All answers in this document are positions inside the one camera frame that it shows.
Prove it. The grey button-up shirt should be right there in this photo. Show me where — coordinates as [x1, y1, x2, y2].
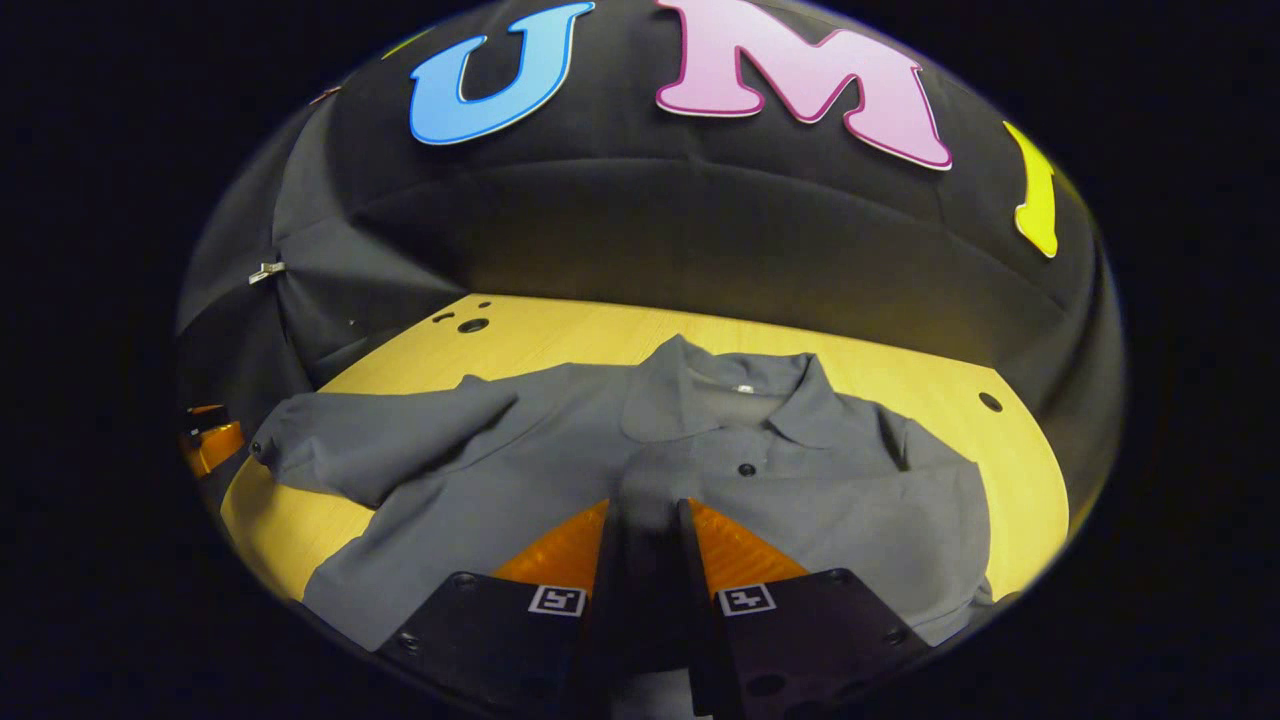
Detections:
[248, 335, 996, 720]

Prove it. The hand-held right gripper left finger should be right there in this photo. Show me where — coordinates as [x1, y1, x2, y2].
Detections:
[372, 498, 623, 716]

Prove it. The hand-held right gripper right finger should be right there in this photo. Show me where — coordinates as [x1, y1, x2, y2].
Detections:
[676, 497, 933, 719]

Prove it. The black backdrop cloth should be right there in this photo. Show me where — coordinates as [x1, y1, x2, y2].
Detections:
[175, 0, 1126, 561]

